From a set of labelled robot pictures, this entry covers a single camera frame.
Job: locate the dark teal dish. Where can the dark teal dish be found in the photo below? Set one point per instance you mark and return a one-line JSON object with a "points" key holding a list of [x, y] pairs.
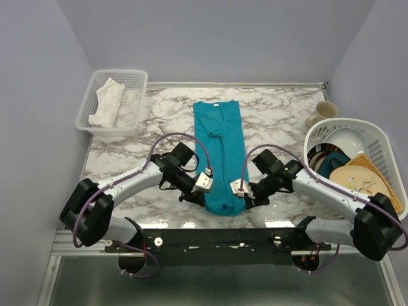
{"points": [[324, 158]]}

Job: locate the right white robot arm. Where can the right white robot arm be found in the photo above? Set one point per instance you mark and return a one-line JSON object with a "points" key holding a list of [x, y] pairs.
{"points": [[369, 224]]}

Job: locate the white crumpled cloth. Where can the white crumpled cloth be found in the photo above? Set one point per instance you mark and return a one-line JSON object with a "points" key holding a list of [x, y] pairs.
{"points": [[109, 97]]}

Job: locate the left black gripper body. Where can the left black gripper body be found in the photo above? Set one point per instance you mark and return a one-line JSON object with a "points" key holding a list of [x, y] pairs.
{"points": [[183, 182]]}

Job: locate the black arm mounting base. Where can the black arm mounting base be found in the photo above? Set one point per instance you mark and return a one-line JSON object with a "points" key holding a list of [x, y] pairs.
{"points": [[142, 252]]}

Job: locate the beige bird plate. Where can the beige bird plate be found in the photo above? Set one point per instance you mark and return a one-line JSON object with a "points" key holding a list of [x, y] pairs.
{"points": [[359, 179]]}

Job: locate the cream ceramic mug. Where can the cream ceramic mug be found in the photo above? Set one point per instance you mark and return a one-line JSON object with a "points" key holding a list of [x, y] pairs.
{"points": [[323, 110]]}

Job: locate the teal t shirt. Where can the teal t shirt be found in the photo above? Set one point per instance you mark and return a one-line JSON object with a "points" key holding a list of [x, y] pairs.
{"points": [[218, 126]]}

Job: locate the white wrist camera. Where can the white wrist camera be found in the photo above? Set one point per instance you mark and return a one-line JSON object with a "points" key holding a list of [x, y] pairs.
{"points": [[204, 181], [241, 188]]}

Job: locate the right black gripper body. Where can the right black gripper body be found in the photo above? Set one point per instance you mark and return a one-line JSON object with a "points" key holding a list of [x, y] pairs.
{"points": [[262, 190]]}

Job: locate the white round dish basket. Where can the white round dish basket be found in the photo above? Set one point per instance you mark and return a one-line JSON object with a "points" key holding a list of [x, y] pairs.
{"points": [[379, 146]]}

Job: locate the white ceramic bowl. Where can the white ceramic bowl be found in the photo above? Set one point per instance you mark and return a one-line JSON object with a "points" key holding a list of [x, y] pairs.
{"points": [[350, 141]]}

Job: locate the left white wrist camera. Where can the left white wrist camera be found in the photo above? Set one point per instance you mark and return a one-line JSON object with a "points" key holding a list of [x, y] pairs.
{"points": [[204, 181]]}

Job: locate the white perforated plastic basket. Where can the white perforated plastic basket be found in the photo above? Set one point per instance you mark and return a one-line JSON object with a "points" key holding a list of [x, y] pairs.
{"points": [[132, 100]]}

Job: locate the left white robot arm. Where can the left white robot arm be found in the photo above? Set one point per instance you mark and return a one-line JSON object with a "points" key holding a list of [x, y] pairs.
{"points": [[88, 212]]}

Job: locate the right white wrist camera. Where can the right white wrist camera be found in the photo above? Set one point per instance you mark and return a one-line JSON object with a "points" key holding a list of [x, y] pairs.
{"points": [[241, 188]]}

